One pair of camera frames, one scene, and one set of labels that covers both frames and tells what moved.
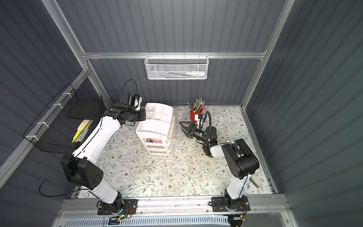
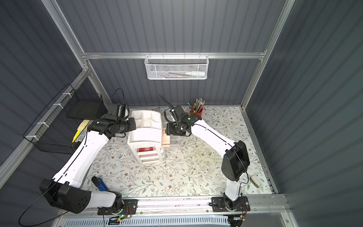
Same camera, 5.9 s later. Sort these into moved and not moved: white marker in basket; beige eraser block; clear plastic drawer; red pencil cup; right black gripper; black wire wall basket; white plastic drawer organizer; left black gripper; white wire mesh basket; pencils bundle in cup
Moved: clear plastic drawer; right black gripper; white plastic drawer organizer; left black gripper
Not moved: red pencil cup; white marker in basket; white wire mesh basket; black wire wall basket; beige eraser block; pencils bundle in cup
